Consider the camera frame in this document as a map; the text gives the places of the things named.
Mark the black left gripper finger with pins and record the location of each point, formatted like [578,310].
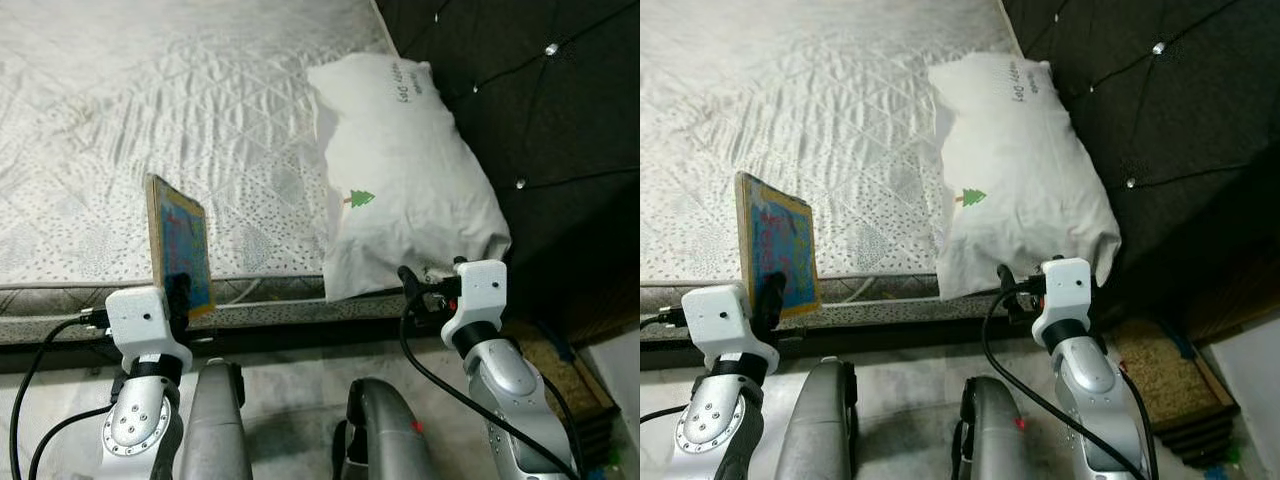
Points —
[771,298]
[181,300]

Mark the colourful wooden framed board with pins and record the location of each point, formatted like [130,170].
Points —
[180,235]
[780,240]

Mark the white pillow with tree print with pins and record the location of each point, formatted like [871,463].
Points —
[1020,170]
[400,170]

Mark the grey bed base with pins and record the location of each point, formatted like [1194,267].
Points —
[280,312]
[880,308]

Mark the grey left robot leg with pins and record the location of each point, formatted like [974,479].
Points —
[215,430]
[815,430]

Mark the grey robot leg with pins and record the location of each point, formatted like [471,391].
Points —
[385,435]
[815,430]
[1000,440]
[215,430]

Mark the grey right robot leg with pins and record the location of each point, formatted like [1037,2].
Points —
[1000,440]
[385,435]

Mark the brown woven floor mat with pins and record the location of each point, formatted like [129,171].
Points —
[565,385]
[1170,375]

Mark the white quilted mattress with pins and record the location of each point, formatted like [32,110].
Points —
[800,100]
[150,100]

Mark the black tufted headboard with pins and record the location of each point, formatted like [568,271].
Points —
[560,100]
[1190,100]

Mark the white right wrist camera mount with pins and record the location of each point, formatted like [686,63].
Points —
[1070,290]
[485,290]

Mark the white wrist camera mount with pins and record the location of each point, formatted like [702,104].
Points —
[720,320]
[485,290]
[1070,290]
[140,320]

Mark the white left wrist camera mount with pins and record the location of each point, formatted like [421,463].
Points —
[140,320]
[720,320]

